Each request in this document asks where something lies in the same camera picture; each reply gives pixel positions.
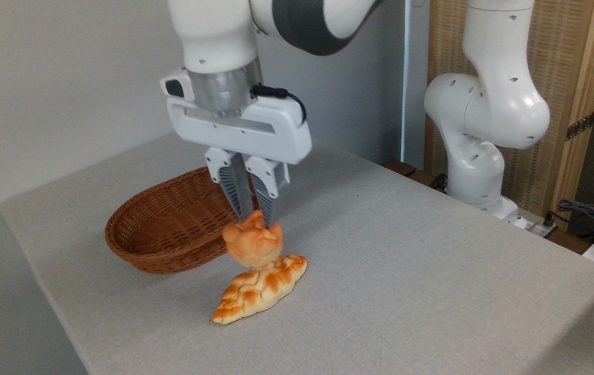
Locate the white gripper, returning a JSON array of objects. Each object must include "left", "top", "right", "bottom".
[{"left": 160, "top": 68, "right": 313, "bottom": 228}]

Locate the small knotted bread roll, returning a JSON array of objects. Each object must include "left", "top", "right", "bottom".
[{"left": 222, "top": 209, "right": 283, "bottom": 269}]

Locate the long braided bread loaf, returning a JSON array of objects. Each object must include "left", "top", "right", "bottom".
[{"left": 210, "top": 254, "right": 308, "bottom": 325}]

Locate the brown wicker basket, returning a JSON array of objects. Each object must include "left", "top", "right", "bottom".
[{"left": 105, "top": 166, "right": 257, "bottom": 275}]

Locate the brown wooden floor beam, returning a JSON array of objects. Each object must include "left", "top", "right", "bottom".
[{"left": 382, "top": 158, "right": 448, "bottom": 194}]

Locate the white power strip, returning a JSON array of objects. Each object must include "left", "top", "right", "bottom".
[{"left": 515, "top": 215, "right": 559, "bottom": 239}]

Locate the woven wooden folding screen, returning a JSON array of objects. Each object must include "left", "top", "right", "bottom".
[{"left": 424, "top": 0, "right": 594, "bottom": 220}]

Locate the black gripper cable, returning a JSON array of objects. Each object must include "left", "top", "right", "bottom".
[{"left": 250, "top": 84, "right": 308, "bottom": 126}]

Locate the white vertical post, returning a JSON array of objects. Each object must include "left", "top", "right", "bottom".
[{"left": 401, "top": 0, "right": 430, "bottom": 170}]

